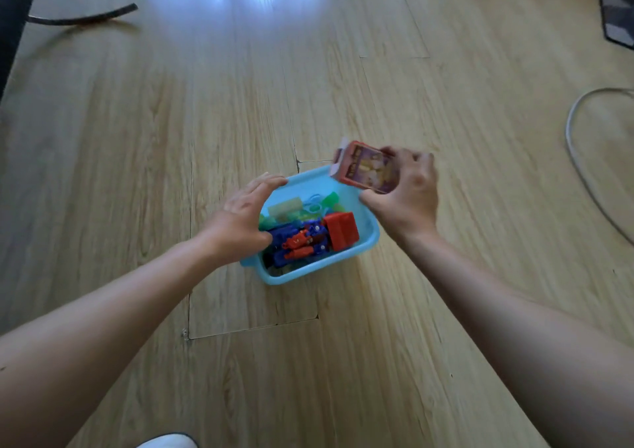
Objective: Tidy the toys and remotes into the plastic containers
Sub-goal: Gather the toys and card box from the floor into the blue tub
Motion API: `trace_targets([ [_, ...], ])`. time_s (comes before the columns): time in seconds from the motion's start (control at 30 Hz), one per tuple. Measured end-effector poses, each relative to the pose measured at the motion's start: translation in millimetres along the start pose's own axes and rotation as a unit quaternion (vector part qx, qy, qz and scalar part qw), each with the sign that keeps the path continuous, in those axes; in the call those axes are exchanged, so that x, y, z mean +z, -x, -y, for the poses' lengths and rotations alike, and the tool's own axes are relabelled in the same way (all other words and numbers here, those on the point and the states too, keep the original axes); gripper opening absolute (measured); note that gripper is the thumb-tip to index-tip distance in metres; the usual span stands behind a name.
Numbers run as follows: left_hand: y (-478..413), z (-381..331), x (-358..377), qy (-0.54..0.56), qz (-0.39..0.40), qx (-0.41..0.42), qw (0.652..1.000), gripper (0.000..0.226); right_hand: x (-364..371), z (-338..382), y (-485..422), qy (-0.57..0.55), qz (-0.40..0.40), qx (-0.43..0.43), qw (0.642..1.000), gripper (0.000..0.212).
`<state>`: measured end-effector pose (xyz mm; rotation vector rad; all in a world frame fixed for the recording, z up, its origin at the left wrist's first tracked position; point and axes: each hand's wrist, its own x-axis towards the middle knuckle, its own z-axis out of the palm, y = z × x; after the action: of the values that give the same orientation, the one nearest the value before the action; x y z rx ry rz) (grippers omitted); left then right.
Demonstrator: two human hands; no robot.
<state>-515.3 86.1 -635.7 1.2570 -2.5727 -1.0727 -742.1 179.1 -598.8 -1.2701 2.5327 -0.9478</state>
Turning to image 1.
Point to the person's left hand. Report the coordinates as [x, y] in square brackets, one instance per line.
[233, 225]

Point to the person's right hand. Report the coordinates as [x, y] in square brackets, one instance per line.
[411, 200]

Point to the person's left thumb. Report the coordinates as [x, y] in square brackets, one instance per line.
[260, 238]

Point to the person's right thumb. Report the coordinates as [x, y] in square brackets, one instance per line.
[374, 201]

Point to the pink card box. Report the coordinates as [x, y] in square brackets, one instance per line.
[364, 168]

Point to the light blue plastic bin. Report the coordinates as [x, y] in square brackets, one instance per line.
[317, 264]

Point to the person's left forearm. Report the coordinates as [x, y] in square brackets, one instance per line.
[84, 343]

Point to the person's right forearm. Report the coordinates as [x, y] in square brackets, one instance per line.
[535, 343]

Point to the blue and red toy robot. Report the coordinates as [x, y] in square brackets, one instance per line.
[297, 242]

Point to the pale green toy block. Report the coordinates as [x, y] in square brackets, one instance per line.
[285, 207]

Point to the green translucent toy piece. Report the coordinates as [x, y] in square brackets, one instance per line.
[330, 199]

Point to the red toy block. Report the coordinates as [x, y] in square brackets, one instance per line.
[341, 230]

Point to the blue toy scissors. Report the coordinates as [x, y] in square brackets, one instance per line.
[312, 205]

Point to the white shoe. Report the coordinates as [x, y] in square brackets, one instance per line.
[168, 441]

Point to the black curved chair leg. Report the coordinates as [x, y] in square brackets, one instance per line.
[84, 18]

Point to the grey patterned rug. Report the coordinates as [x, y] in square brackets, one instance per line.
[619, 2]

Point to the dark furniture edge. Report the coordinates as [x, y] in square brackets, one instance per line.
[12, 17]

